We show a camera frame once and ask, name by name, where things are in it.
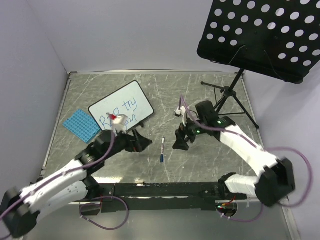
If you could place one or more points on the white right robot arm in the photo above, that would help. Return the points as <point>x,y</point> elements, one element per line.
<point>274,178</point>

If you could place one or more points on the blue studded building plate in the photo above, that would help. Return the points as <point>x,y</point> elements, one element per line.
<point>82,126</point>

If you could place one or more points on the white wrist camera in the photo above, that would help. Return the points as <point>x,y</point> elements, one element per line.
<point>181,112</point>
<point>118,123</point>

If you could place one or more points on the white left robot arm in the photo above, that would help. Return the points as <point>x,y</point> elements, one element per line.
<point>20,209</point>

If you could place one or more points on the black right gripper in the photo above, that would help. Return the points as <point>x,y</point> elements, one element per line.
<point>180,143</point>

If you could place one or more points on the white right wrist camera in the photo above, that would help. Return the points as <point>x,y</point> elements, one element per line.
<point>181,112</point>

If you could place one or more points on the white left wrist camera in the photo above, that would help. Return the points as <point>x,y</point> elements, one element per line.
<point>118,123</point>

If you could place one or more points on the small black-framed whiteboard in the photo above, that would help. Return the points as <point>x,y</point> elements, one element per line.
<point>129,100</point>

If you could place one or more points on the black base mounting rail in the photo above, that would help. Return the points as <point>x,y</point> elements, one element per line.
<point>161,196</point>

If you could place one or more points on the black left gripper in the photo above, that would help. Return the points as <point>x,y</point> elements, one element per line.
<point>132,145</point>

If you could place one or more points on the white whiteboard marker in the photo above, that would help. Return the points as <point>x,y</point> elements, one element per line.
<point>162,146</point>

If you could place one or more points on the black perforated music stand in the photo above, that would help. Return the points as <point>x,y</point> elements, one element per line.
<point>275,38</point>

